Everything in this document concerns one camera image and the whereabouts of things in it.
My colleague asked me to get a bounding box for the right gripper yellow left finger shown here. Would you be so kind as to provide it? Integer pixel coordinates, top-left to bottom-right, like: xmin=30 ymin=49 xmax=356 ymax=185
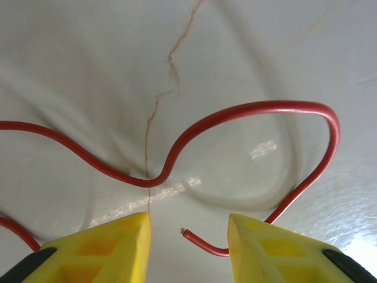
xmin=0 ymin=212 xmax=152 ymax=283

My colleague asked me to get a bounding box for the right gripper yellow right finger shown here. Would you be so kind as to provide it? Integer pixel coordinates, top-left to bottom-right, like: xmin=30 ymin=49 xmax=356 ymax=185
xmin=228 ymin=213 xmax=377 ymax=283

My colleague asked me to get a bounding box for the thin red cable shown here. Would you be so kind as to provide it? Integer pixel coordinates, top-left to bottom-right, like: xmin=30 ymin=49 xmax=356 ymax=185
xmin=0 ymin=100 xmax=342 ymax=257
xmin=0 ymin=217 xmax=41 ymax=252

